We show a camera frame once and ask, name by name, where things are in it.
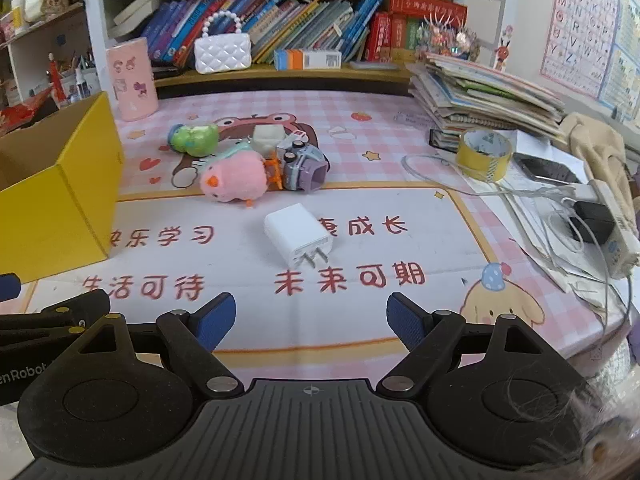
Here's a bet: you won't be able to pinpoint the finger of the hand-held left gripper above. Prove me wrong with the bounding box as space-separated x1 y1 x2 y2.
0 272 22 304
0 290 112 363

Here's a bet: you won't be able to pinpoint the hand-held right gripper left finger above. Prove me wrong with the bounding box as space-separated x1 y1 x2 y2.
60 292 246 397

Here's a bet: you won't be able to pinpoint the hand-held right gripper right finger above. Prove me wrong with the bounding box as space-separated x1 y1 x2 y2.
375 291 557 397

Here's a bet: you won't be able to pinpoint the yellow cardboard box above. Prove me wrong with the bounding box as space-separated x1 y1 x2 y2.
0 91 126 285

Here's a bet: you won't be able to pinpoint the white charger plug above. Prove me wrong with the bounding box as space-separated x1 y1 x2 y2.
263 203 335 269

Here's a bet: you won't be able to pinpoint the pink chick plush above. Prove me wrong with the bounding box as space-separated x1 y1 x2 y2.
200 142 267 207

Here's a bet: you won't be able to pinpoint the green frog keychain toy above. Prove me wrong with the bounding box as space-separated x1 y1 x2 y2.
167 122 221 157

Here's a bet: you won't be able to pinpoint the pink checked desk mat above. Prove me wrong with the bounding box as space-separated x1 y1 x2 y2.
20 91 623 377

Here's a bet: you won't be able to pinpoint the loose white papers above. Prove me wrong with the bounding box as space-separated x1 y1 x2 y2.
470 130 632 313

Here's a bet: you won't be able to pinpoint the yellow tape roll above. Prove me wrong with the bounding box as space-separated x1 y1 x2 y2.
456 129 513 183

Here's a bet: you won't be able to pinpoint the red paper packets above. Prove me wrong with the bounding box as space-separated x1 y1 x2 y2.
0 95 57 136

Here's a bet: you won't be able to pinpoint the white cube toy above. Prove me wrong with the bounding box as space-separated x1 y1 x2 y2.
251 125 286 155

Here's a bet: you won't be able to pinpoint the black smartphone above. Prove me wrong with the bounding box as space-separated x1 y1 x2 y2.
512 152 583 185

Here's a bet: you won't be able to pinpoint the red tassel charm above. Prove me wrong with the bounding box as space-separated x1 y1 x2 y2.
47 52 68 107

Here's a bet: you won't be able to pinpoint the black power adapter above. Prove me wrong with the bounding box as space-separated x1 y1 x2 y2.
572 200 616 243

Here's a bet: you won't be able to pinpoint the white power strip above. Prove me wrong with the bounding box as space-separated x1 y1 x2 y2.
590 180 640 279

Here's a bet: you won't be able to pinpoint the grey fuzzy sleeve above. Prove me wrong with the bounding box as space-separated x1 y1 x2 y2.
575 380 640 472

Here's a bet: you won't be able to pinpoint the stack of workbooks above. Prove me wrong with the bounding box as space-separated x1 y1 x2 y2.
406 52 568 142

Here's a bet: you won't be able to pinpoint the pink cartoon cup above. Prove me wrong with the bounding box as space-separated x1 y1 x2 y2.
106 36 160 122

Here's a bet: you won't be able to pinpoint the white side shelf unit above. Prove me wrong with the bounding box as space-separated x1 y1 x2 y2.
0 2 108 111

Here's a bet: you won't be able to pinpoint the wooden bookshelf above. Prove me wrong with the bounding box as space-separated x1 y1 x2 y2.
82 0 506 97

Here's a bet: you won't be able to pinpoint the beige cloth bag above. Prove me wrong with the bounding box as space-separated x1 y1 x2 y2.
560 112 640 236

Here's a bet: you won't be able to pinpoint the orange blue white carton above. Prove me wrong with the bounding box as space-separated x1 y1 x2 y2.
273 48 343 71

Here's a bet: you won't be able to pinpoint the thick red dictionary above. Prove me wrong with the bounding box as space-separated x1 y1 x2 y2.
364 11 394 63

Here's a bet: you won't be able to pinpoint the thin red dictionary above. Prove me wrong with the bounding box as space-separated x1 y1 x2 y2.
391 16 408 62

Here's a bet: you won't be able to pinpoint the sequin crown ornament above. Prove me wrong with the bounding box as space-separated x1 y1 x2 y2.
415 12 482 58

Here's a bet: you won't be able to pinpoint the row of leaning books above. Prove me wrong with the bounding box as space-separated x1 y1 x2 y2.
107 0 386 68

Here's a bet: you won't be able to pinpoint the red book lying flat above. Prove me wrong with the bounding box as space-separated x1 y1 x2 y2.
389 0 468 23

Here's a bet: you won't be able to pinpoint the white quilted pearl-handle purse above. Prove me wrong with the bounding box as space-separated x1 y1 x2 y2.
194 9 252 75

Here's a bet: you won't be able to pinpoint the red deer wall sticker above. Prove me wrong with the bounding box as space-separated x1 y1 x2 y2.
492 25 517 71

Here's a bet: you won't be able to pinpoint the blue bordered wall poster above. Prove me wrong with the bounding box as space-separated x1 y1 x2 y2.
597 0 640 122

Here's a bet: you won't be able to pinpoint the alphabet wall poster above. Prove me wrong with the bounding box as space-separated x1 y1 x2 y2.
540 0 623 101

